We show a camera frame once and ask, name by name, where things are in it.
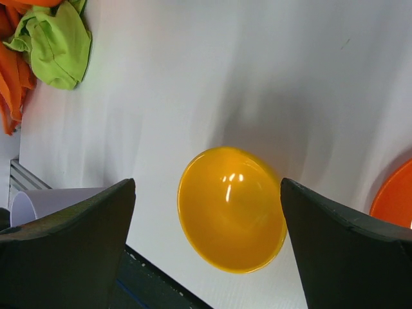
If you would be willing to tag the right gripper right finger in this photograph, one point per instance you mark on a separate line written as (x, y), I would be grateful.
(346, 258)

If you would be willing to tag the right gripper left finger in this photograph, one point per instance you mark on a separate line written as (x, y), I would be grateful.
(69, 259)

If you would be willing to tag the orange cloth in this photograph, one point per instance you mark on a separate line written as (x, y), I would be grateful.
(16, 76)

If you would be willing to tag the lime green cloth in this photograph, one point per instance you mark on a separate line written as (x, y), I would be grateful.
(55, 42)

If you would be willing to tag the lilac cup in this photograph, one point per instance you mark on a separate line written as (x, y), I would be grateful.
(29, 206)

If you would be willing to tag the orange bowl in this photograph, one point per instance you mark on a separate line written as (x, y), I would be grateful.
(392, 203)

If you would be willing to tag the yellow bowl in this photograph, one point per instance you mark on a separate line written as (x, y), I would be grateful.
(229, 207)

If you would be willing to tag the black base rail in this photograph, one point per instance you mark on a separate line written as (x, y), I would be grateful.
(140, 284)

